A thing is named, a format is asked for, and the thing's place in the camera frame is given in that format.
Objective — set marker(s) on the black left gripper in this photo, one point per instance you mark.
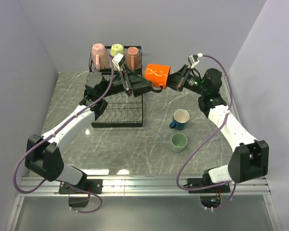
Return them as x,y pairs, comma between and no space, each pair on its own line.
134,83

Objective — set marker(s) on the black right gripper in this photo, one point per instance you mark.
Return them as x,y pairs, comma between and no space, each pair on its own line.
173,79

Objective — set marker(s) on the orange mug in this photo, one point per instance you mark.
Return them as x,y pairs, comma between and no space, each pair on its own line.
158,75

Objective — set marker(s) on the salmon floral mug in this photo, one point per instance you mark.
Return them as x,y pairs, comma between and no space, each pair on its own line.
133,59

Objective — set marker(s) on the yellow-green faceted mug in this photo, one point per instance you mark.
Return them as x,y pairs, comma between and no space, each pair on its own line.
116,49

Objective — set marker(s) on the pale pink mug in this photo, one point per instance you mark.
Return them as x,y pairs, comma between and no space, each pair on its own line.
99,56

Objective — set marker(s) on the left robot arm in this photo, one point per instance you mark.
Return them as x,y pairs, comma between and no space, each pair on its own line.
45,152

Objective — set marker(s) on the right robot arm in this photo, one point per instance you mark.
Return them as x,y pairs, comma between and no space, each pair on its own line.
250,156

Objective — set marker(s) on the blue mug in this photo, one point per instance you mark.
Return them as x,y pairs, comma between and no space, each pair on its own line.
179,120

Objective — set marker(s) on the light green tumbler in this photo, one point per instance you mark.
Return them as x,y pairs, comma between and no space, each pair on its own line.
178,142

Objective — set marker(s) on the black wire dish rack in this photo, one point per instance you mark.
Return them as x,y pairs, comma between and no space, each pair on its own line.
122,111

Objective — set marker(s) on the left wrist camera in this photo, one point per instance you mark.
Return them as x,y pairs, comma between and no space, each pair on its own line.
118,61

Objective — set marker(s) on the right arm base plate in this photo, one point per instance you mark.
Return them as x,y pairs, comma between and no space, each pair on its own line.
193,183

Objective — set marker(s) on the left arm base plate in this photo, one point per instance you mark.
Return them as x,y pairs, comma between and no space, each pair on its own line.
88,185

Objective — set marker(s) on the aluminium mounting rail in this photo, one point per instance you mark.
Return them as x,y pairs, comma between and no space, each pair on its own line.
146,203

